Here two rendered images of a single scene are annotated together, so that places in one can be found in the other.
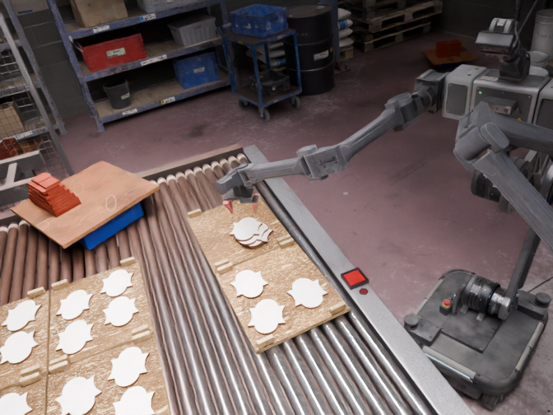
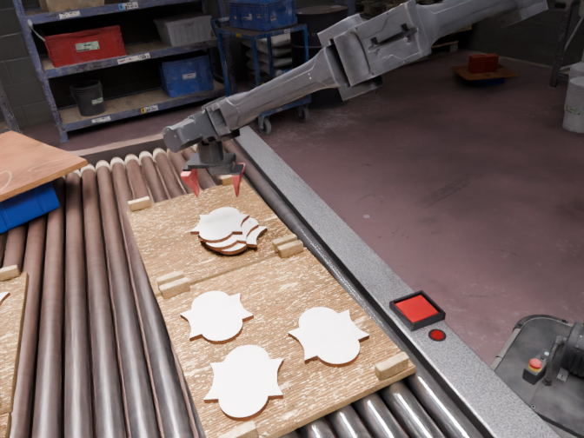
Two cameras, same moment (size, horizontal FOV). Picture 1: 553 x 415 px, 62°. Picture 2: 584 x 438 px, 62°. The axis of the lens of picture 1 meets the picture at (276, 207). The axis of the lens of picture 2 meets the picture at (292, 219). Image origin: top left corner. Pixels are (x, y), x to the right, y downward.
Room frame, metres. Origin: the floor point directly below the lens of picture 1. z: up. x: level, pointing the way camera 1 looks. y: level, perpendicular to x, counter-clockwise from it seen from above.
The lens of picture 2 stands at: (0.49, 0.02, 1.58)
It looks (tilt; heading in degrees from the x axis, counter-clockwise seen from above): 31 degrees down; 357
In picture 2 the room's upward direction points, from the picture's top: 5 degrees counter-clockwise
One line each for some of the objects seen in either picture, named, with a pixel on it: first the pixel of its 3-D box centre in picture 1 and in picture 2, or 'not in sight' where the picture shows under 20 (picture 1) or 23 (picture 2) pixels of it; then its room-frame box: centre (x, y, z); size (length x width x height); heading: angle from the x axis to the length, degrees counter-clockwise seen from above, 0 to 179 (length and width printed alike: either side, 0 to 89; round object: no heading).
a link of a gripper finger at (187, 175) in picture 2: (234, 203); (200, 178); (1.55, 0.17, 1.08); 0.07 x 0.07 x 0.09; 79
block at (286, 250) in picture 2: (287, 244); (290, 248); (1.40, -0.02, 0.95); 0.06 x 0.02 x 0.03; 110
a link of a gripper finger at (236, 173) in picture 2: (250, 203); (228, 178); (1.53, 0.10, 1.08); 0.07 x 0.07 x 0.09; 79
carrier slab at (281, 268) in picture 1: (278, 291); (271, 330); (1.17, 0.04, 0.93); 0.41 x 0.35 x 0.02; 20
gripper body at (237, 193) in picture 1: (239, 189); (210, 151); (1.54, 0.14, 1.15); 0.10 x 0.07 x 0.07; 79
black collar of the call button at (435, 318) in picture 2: (354, 278); (416, 309); (1.18, -0.24, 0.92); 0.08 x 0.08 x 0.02; 16
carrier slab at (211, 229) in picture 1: (237, 230); (207, 228); (1.56, 0.18, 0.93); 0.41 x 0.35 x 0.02; 19
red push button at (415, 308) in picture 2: (354, 278); (416, 310); (1.18, -0.24, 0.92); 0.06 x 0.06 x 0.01; 16
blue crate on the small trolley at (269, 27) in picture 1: (258, 20); (262, 12); (4.93, -0.12, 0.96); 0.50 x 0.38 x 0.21; 38
